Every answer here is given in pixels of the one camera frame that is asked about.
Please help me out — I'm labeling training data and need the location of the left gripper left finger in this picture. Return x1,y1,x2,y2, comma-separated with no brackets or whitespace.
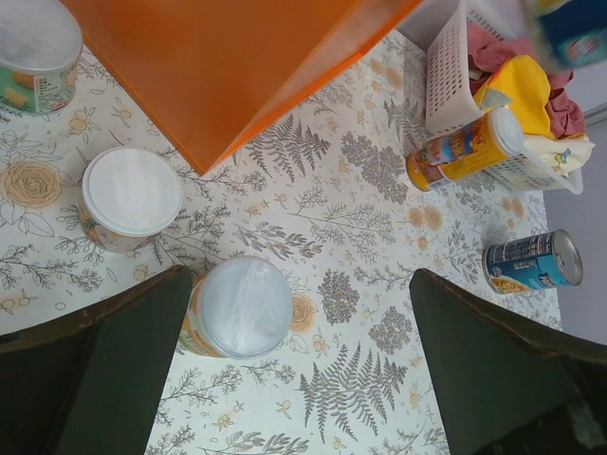
1,266,193,454

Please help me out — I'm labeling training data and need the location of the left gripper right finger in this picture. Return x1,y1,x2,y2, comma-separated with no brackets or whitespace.
410,269,606,454

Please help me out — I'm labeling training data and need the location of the light blue soup can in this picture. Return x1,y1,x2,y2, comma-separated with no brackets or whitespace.
483,229,583,295

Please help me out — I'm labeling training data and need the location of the dark blue tin can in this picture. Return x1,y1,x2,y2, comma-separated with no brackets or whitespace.
521,0,606,72

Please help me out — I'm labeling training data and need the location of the yellow can white lid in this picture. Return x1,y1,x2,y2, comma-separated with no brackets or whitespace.
179,256,293,360

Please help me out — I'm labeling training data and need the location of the small cup white lid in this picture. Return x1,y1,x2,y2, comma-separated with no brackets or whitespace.
79,147,183,253

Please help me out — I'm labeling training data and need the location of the cream printed cloth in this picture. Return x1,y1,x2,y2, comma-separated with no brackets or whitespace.
524,134,596,178

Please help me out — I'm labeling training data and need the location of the tall yellow canister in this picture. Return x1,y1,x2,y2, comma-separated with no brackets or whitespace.
406,107,524,191

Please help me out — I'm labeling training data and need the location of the white plastic basket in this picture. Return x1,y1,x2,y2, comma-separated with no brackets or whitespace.
426,1,583,195

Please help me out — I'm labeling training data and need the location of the yellow cloth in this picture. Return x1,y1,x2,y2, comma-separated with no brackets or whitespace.
473,55,555,139

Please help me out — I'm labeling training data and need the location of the pink cloth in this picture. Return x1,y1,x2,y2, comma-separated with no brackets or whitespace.
467,22,586,139

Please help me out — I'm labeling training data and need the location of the orange box cabinet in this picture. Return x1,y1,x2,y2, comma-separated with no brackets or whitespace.
66,0,414,173

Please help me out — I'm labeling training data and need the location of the green can white lid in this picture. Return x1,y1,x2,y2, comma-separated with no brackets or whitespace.
1,0,83,115

